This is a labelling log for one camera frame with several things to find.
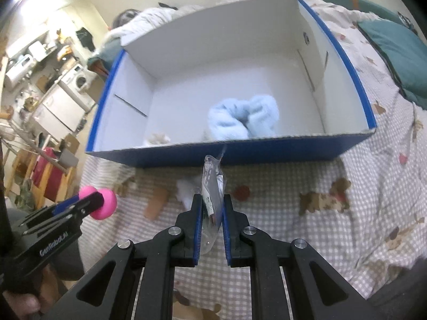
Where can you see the open cardboard box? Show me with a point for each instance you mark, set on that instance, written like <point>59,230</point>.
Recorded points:
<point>70,151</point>

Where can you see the teal bed base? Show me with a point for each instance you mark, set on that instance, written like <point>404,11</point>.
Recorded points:
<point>106,55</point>

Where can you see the blue cardboard box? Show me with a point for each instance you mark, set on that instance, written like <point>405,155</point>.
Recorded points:
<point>233,66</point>

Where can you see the pink soft toy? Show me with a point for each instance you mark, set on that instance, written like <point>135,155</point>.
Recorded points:
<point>106,203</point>

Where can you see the beige lace scrunchie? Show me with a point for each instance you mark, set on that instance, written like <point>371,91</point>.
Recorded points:
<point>157,139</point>

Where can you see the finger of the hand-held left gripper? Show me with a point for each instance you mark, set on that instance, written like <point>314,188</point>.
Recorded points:
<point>80,210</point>
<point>65,206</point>

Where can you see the small black cloth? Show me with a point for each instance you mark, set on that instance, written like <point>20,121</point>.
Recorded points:
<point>166,5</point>

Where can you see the black and white cloth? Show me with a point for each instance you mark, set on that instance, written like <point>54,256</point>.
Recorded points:
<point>407,21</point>

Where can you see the teal cushion with orange stripe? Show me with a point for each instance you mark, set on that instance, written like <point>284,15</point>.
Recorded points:
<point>340,0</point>

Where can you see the grey striped cloth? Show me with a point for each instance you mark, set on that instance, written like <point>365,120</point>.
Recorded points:
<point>125,18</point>

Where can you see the white kitchen cabinet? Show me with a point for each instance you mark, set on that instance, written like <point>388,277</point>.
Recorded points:
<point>63,110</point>

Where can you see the red cloth on rack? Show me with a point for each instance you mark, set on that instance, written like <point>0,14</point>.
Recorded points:
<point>50,173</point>

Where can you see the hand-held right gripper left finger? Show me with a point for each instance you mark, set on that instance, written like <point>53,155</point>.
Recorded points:
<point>196,233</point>

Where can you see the light blue fluffy scrunchie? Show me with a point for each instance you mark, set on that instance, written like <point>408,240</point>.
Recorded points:
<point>233,120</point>

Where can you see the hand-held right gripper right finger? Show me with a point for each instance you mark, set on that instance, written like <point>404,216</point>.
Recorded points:
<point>227,233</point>

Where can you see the person's left hand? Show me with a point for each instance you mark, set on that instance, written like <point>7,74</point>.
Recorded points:
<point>20,308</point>

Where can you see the person's grey clothing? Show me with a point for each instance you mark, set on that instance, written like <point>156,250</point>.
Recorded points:
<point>400,293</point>

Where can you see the white fluffy pom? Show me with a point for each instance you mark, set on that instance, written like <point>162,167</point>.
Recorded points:
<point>185,188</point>

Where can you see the clear plastic bag with label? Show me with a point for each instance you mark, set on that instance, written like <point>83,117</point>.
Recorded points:
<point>213,180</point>

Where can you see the white washing machine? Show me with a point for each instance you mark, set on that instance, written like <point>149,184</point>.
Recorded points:
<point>80,81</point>

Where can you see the teal pillow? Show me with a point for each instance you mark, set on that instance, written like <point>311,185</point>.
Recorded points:
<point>397,56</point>

